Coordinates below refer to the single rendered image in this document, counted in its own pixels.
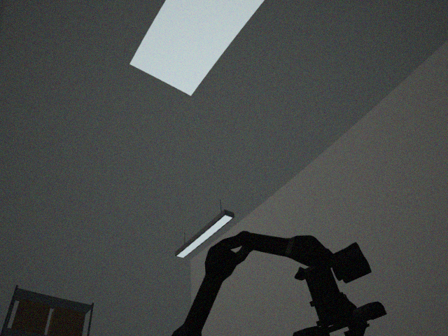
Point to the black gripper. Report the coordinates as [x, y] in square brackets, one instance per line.
[331, 309]

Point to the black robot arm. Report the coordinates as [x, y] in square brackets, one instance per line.
[347, 265]

